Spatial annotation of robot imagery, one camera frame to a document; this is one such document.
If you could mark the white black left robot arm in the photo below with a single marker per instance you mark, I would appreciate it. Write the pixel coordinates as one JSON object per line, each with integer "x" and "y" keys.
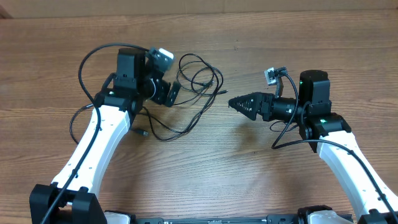
{"x": 72, "y": 195}

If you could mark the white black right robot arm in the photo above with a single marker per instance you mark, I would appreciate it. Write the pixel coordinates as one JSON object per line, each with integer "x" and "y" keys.
{"x": 328, "y": 135}

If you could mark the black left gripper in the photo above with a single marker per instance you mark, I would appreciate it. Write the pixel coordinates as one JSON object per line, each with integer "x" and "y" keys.
{"x": 160, "y": 97}

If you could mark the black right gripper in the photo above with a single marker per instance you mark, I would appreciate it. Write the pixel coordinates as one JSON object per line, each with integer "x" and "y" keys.
{"x": 255, "y": 98}

